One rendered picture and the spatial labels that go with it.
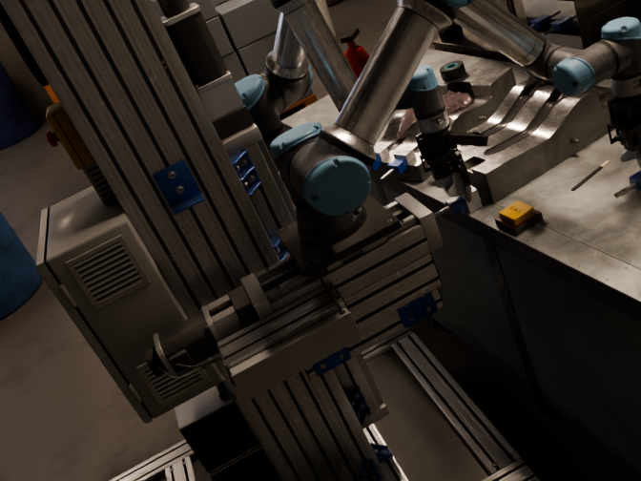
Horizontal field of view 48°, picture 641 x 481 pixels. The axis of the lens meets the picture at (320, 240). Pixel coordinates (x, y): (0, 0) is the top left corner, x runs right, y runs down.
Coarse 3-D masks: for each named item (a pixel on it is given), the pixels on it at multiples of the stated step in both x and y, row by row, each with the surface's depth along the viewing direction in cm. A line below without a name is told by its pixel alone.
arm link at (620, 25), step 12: (612, 24) 146; (624, 24) 144; (636, 24) 143; (612, 36) 144; (624, 36) 143; (636, 36) 143; (624, 48) 144; (636, 48) 144; (624, 60) 144; (636, 60) 146; (624, 72) 147; (636, 72) 147
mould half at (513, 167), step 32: (512, 96) 204; (544, 96) 194; (576, 96) 186; (608, 96) 195; (480, 128) 203; (512, 128) 196; (544, 128) 187; (576, 128) 186; (512, 160) 181; (544, 160) 185; (480, 192) 187; (512, 192) 185
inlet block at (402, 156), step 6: (402, 150) 211; (408, 150) 209; (396, 156) 211; (402, 156) 209; (408, 156) 208; (414, 156) 210; (390, 162) 210; (396, 162) 209; (402, 162) 208; (408, 162) 209; (390, 168) 209; (396, 168) 207; (402, 168) 208; (390, 174) 208
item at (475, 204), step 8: (472, 192) 182; (448, 200) 185; (456, 200) 184; (464, 200) 182; (472, 200) 183; (480, 200) 183; (448, 208) 184; (456, 208) 183; (464, 208) 183; (472, 208) 184
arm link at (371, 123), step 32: (416, 0) 124; (448, 0) 123; (384, 32) 128; (416, 32) 126; (384, 64) 127; (416, 64) 129; (352, 96) 130; (384, 96) 128; (352, 128) 129; (320, 160) 129; (352, 160) 127; (320, 192) 128; (352, 192) 130
